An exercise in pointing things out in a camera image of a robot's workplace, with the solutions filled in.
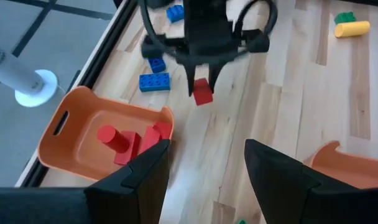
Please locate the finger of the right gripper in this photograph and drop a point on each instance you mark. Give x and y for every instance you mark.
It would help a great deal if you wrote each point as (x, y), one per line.
(191, 76)
(216, 74)

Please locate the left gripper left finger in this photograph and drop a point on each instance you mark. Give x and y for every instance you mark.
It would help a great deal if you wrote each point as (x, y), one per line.
(114, 202)

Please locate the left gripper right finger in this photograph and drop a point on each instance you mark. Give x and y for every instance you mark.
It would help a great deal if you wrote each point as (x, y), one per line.
(301, 199)

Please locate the red rectangular toy block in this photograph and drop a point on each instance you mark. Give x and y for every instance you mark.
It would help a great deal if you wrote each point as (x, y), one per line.
(148, 140)
(203, 93)
(163, 129)
(130, 155)

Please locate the blue rectangular toy brick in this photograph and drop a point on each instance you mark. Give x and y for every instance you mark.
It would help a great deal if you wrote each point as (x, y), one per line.
(154, 82)
(157, 64)

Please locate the small blue square brick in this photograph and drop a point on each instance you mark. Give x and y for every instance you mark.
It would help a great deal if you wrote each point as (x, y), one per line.
(175, 13)

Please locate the red cylinder block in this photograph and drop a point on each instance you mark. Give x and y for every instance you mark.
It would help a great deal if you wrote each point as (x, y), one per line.
(112, 138)

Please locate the yellow cylinder block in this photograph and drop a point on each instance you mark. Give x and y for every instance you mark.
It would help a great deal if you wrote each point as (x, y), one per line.
(352, 29)

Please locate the large orange plastic bin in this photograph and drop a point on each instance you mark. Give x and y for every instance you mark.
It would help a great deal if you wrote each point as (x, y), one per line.
(347, 168)

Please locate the small orange plastic bin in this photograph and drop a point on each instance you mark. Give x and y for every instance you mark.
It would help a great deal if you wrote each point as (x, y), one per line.
(77, 146)

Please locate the small green toy block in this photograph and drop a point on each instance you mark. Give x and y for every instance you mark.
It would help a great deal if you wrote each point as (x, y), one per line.
(345, 17)

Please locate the white tower fan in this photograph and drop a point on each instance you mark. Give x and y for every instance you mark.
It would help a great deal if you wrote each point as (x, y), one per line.
(8, 74)

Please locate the black aluminium table frame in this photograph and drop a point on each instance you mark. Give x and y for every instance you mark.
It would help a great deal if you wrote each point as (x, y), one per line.
(104, 51)

